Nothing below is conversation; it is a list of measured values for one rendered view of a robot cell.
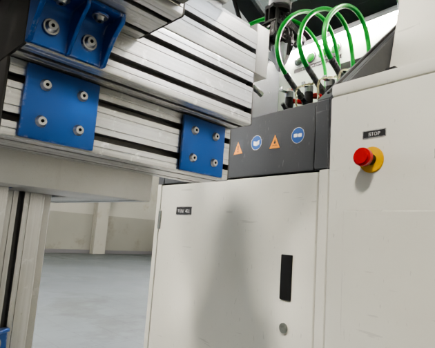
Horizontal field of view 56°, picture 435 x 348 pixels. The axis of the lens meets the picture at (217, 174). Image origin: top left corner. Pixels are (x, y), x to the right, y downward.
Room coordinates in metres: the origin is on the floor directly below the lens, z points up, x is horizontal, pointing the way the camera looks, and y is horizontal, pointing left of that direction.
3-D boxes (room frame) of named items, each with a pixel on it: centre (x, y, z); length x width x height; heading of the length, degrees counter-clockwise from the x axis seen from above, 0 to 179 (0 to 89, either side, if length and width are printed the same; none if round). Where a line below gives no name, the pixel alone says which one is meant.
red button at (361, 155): (0.77, -0.28, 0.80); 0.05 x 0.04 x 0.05; 39
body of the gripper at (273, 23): (1.26, -0.16, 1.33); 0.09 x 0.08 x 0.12; 129
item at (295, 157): (1.15, -0.03, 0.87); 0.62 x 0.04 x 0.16; 39
